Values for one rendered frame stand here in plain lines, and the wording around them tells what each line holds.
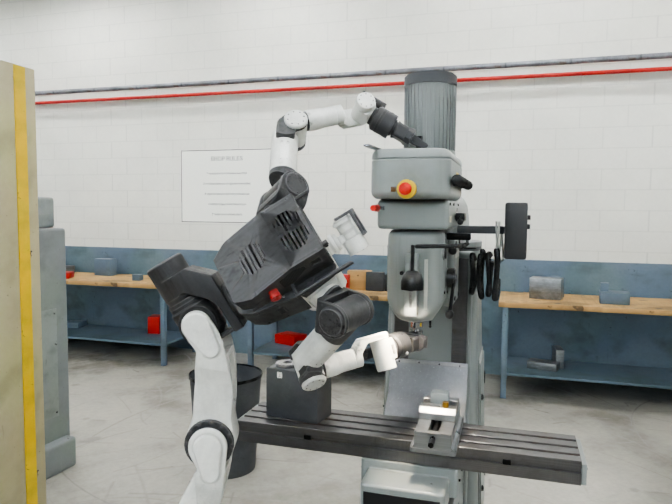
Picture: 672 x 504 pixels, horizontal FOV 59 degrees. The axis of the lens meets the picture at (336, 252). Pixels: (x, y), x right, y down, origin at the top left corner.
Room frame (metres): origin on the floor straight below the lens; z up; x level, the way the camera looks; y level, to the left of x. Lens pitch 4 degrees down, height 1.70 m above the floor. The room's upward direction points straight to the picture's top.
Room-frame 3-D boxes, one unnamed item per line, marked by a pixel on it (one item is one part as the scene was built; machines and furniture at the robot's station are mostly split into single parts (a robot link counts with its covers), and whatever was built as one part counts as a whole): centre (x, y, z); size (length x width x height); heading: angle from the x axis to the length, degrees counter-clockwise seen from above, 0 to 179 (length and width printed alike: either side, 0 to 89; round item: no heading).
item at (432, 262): (2.10, -0.29, 1.47); 0.21 x 0.19 x 0.32; 73
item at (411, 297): (1.99, -0.25, 1.45); 0.04 x 0.04 x 0.21; 73
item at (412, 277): (1.88, -0.24, 1.47); 0.07 x 0.07 x 0.06
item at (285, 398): (2.23, 0.14, 1.01); 0.22 x 0.12 x 0.20; 65
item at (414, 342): (2.02, -0.23, 1.23); 0.13 x 0.12 x 0.10; 54
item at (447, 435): (2.04, -0.36, 0.96); 0.35 x 0.15 x 0.11; 164
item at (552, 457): (2.10, -0.24, 0.87); 1.24 x 0.23 x 0.08; 73
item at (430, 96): (2.33, -0.36, 2.05); 0.20 x 0.20 x 0.32
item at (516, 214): (2.28, -0.69, 1.62); 0.20 x 0.09 x 0.21; 163
